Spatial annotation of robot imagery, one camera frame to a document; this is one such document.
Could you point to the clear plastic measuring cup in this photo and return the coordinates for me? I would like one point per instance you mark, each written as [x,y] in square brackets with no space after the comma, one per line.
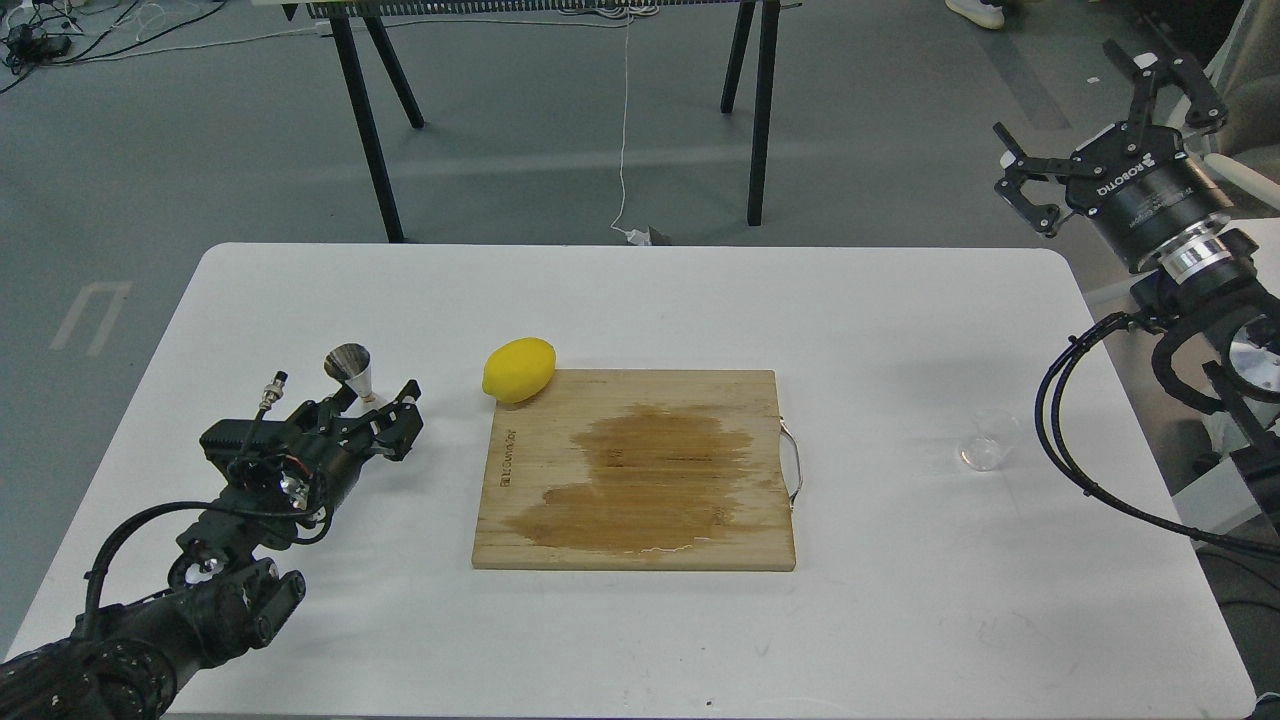
[995,433]

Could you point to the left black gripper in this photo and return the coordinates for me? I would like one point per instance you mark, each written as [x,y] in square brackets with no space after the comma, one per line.
[312,460]

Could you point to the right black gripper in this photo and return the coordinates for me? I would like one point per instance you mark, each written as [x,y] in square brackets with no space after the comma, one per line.
[1150,205]

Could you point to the yellow lemon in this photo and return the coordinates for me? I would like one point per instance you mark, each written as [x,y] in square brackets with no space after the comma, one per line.
[519,370]

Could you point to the wooden cutting board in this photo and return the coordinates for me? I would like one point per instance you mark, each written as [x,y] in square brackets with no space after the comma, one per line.
[638,470]

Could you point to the seated person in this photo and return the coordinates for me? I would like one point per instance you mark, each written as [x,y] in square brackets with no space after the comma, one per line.
[982,13]

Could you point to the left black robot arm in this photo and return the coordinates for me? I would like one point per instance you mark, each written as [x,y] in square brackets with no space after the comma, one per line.
[221,600]

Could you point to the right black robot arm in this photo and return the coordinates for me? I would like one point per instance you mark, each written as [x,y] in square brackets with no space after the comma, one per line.
[1197,285]

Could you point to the steel double jigger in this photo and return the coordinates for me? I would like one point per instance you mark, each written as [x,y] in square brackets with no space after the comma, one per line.
[350,364]

